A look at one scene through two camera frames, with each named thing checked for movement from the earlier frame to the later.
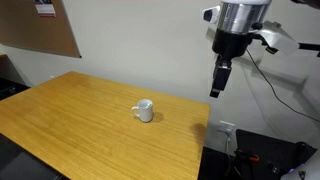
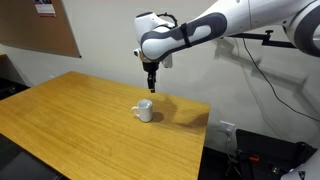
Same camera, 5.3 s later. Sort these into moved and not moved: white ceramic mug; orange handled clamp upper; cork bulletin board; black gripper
Moved: black gripper
Not moved: orange handled clamp upper; cork bulletin board; white ceramic mug
